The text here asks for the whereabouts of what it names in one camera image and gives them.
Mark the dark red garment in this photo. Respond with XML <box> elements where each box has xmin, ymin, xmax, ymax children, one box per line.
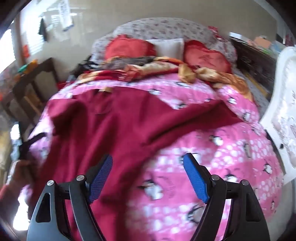
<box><xmin>28</xmin><ymin>87</ymin><xmax>240</xmax><ymax>240</ymax></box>

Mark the person left hand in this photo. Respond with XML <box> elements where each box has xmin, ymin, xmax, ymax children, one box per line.
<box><xmin>8</xmin><ymin>160</ymin><xmax>35</xmax><ymax>196</ymax></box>

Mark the pink penguin blanket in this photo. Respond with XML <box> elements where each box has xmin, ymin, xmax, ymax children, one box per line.
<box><xmin>18</xmin><ymin>73</ymin><xmax>285</xmax><ymax>241</ymax></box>

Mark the dark wooden table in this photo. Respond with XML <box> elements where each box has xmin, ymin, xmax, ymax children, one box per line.
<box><xmin>1</xmin><ymin>57</ymin><xmax>59</xmax><ymax>134</ymax></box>

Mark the dark carved wooden cabinet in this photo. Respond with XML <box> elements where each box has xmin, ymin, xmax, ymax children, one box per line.
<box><xmin>230</xmin><ymin>37</ymin><xmax>276</xmax><ymax>100</ymax></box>

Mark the orange red patterned blanket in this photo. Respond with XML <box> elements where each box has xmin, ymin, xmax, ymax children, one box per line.
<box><xmin>76</xmin><ymin>56</ymin><xmax>253</xmax><ymax>101</ymax></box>

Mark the right red heart cushion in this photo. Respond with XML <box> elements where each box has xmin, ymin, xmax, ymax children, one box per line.
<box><xmin>183</xmin><ymin>40</ymin><xmax>232</xmax><ymax>74</ymax></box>

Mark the red heart cushion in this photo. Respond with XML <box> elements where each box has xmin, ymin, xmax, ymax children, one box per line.
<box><xmin>183</xmin><ymin>40</ymin><xmax>232</xmax><ymax>74</ymax></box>
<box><xmin>104</xmin><ymin>35</ymin><xmax>157</xmax><ymax>60</ymax></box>

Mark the white pillow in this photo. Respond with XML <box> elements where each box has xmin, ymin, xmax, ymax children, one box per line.
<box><xmin>147</xmin><ymin>38</ymin><xmax>185</xmax><ymax>61</ymax></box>

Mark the left red heart cushion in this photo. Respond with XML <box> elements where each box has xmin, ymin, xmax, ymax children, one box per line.
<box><xmin>104</xmin><ymin>35</ymin><xmax>157</xmax><ymax>60</ymax></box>

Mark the black hanging garment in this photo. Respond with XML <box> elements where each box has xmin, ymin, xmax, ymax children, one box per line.
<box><xmin>38</xmin><ymin>18</ymin><xmax>48</xmax><ymax>42</ymax></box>

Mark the floral padded headboard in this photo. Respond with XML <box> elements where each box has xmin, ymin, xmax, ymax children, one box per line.
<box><xmin>91</xmin><ymin>17</ymin><xmax>237</xmax><ymax>65</ymax></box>

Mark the black tripod camera rig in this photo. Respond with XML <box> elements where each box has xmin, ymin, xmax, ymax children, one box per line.
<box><xmin>70</xmin><ymin>55</ymin><xmax>98</xmax><ymax>78</ymax></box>

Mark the white wall calendar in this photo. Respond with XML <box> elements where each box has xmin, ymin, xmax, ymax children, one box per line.
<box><xmin>58</xmin><ymin>0</ymin><xmax>74</xmax><ymax>32</ymax></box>

